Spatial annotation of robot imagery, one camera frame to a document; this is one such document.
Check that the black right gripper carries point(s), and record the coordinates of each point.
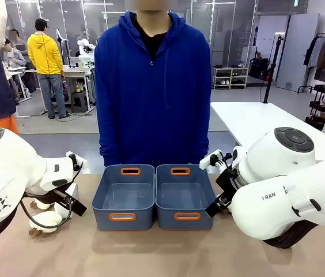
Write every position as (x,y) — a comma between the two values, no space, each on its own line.
(228,183)

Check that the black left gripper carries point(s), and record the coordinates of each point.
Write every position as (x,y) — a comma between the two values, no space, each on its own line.
(62,195)

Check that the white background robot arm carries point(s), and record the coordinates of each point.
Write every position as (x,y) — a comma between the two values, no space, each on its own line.
(85,52)

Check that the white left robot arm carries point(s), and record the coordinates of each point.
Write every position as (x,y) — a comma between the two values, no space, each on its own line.
(7,173)

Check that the person's right forearm blue sleeve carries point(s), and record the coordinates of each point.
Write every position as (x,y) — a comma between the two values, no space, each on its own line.
(109,144)

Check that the person's left forearm blue sleeve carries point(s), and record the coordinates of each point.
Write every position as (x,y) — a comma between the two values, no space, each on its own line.
(200,141)

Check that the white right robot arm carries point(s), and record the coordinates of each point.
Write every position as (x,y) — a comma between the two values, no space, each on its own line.
(266,207)

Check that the white side table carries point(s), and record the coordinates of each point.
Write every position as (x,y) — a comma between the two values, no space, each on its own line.
(251,121)

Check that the grey plastic stool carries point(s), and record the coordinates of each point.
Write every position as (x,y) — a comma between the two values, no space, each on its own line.
(79,101)

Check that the person in blue hoodie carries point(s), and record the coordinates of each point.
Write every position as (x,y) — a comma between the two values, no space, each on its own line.
(151,101)

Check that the wooden shoe rack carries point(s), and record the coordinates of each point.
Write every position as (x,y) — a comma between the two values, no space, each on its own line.
(231,78)

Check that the white background desk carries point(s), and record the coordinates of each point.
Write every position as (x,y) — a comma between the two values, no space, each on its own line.
(76,72)

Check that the black trolley cart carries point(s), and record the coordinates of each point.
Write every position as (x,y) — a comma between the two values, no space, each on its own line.
(321,109)

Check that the black bags pile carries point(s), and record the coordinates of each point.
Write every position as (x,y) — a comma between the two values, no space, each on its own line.
(259,69)

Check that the black tripod pole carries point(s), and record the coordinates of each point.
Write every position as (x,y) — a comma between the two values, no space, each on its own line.
(272,72)

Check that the man in yellow hoodie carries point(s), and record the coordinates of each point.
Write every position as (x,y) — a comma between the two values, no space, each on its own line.
(45,57)

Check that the seated person in grey top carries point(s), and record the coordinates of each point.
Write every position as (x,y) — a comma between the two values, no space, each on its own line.
(15,57)

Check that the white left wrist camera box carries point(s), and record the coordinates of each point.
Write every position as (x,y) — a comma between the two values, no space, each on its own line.
(79,162)

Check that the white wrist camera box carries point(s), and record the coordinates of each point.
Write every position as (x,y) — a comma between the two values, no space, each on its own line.
(210,160)
(79,162)

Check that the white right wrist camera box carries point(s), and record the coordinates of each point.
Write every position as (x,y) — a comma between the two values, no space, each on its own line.
(210,160)

